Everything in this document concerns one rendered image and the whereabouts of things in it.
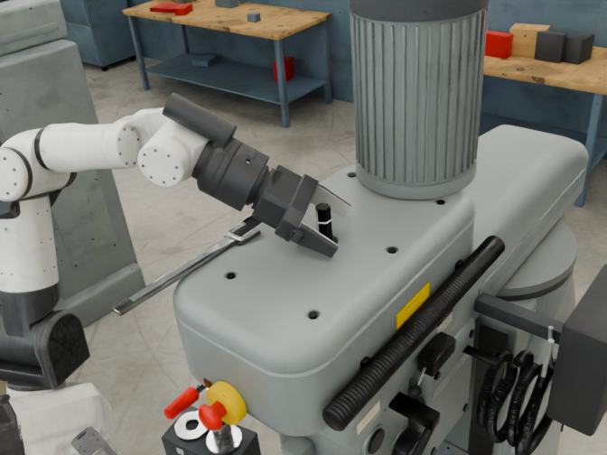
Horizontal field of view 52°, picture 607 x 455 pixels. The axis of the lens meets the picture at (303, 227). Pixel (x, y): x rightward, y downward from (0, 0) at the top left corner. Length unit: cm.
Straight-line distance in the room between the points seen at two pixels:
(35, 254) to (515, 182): 90
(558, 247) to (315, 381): 86
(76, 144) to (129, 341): 287
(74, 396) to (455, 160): 71
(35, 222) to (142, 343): 273
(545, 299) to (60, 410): 97
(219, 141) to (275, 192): 10
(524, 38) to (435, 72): 389
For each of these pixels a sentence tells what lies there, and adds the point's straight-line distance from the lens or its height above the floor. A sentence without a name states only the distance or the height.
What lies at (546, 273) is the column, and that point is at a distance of 143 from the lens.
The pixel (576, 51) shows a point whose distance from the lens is 470.
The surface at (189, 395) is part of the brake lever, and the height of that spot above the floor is 171.
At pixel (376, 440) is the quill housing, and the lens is 108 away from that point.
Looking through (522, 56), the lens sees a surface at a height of 88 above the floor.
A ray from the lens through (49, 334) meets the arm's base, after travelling 107.
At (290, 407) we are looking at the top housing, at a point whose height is 180.
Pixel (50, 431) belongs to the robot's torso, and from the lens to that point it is 109.
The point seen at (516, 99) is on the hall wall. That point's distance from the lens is 552.
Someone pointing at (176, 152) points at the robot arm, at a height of 206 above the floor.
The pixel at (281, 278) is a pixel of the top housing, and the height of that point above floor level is 189.
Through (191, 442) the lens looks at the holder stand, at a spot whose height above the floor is 111.
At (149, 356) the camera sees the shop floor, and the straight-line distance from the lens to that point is 364.
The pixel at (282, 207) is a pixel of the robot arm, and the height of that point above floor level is 197.
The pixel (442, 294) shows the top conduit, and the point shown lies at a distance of 95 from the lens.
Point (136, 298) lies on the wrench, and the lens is 86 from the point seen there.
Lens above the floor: 241
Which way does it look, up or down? 33 degrees down
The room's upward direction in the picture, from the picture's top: 6 degrees counter-clockwise
